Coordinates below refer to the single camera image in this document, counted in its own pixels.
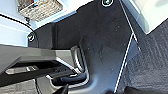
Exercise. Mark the thick grey robot torso limb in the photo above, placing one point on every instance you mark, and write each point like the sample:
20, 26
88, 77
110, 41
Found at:
33, 58

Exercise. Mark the wicker basket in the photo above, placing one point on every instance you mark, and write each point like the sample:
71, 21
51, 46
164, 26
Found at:
40, 8

